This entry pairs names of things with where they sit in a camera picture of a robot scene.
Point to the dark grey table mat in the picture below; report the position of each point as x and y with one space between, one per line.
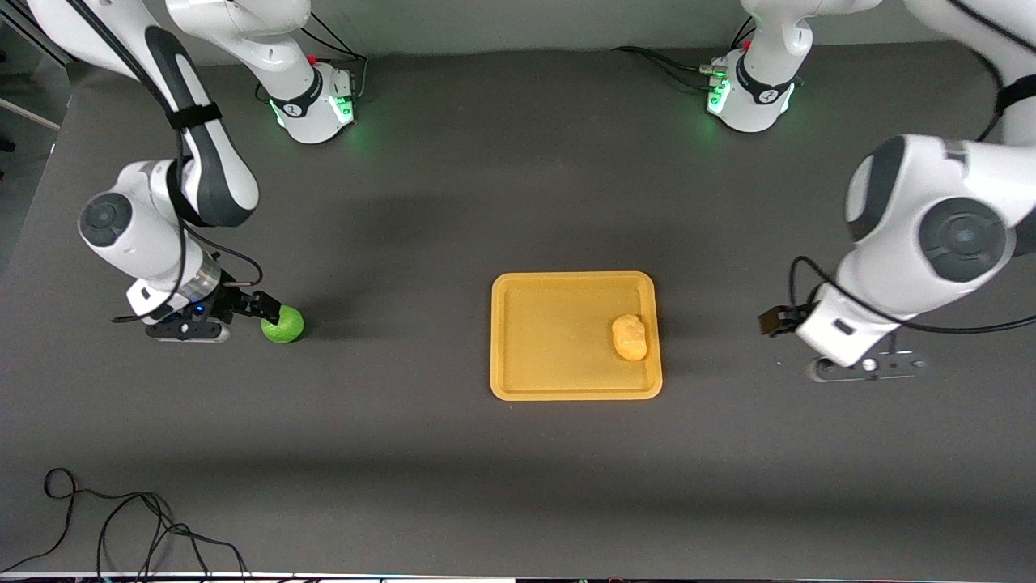
518 486

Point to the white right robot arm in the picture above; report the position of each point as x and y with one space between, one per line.
137 235

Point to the black frame strut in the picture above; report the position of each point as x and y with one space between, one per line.
48 48

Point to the yellow potato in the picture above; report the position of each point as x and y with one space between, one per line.
630 338

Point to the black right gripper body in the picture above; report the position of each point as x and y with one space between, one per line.
231 304

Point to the yellow plastic tray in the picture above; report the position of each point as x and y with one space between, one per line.
550 340

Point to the thin pale rod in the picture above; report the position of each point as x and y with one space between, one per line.
32 115

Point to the green apple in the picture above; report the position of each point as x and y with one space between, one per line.
285 329

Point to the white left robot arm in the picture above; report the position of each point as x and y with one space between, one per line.
914 243

